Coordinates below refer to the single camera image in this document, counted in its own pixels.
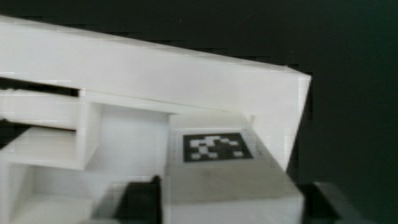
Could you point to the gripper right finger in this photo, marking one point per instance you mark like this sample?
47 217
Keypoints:
328 207

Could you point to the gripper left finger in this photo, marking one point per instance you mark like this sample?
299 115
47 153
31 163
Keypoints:
131 205

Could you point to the white chair leg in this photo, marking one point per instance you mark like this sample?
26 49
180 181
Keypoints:
227 186

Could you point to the white chair seat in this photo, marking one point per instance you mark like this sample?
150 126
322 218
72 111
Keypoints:
83 147

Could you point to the white U-shaped obstacle fence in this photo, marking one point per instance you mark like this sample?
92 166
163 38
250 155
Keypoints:
125 67

